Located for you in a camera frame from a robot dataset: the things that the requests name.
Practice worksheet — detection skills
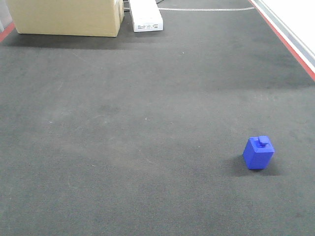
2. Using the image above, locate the blue plastic block part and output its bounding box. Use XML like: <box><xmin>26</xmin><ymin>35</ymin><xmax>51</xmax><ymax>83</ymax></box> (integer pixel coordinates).
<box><xmin>243</xmin><ymin>135</ymin><xmax>275</xmax><ymax>170</ymax></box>

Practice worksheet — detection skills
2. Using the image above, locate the long white carton box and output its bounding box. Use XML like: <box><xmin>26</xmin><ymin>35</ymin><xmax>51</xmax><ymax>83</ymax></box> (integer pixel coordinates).
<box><xmin>129</xmin><ymin>0</ymin><xmax>163</xmax><ymax>32</ymax></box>

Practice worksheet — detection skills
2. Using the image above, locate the large cardboard box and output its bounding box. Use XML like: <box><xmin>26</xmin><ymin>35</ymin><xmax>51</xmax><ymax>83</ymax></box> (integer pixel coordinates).
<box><xmin>6</xmin><ymin>0</ymin><xmax>124</xmax><ymax>37</ymax></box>

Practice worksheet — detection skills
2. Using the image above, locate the white conveyor side rail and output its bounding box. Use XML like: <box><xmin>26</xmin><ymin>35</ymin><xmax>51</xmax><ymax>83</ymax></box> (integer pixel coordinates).
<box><xmin>250</xmin><ymin>0</ymin><xmax>315</xmax><ymax>79</ymax></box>

